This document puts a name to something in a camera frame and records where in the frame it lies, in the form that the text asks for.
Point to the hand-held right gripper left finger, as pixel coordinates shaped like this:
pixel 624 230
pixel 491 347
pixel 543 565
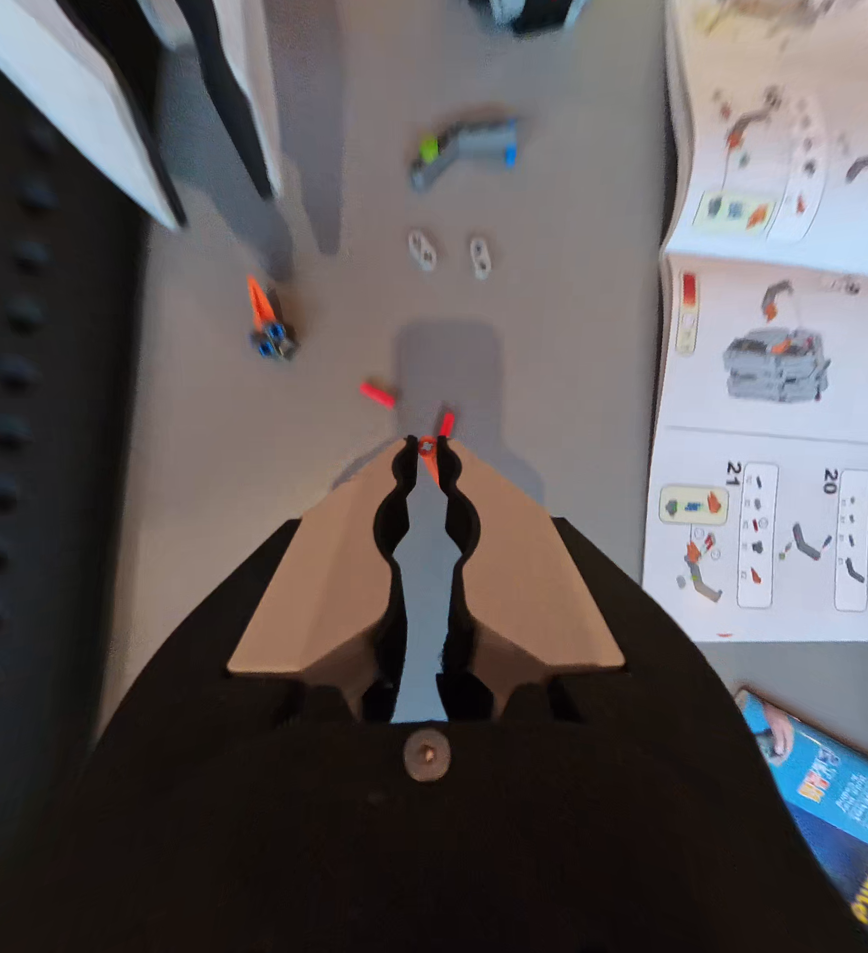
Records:
pixel 315 595

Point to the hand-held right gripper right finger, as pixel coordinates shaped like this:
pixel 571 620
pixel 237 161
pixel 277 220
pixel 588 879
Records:
pixel 538 595

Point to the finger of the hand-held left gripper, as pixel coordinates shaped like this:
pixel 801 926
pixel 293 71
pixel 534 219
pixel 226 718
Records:
pixel 47 67
pixel 255 74

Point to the grey connector with blue pins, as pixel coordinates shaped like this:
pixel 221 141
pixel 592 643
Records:
pixel 277 342

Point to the red axle pin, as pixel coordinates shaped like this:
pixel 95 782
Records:
pixel 378 394
pixel 447 424

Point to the grey angled beam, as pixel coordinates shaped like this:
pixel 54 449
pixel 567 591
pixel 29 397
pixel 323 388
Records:
pixel 471 141

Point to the small grey two-hole connector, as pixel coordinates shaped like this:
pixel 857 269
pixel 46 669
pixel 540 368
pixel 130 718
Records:
pixel 422 250
pixel 480 257

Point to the black perforated panel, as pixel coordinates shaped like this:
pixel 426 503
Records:
pixel 17 447

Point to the open instruction booklet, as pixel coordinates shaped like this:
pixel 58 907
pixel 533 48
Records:
pixel 776 357

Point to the small blue booklet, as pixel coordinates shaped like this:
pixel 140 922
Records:
pixel 829 804

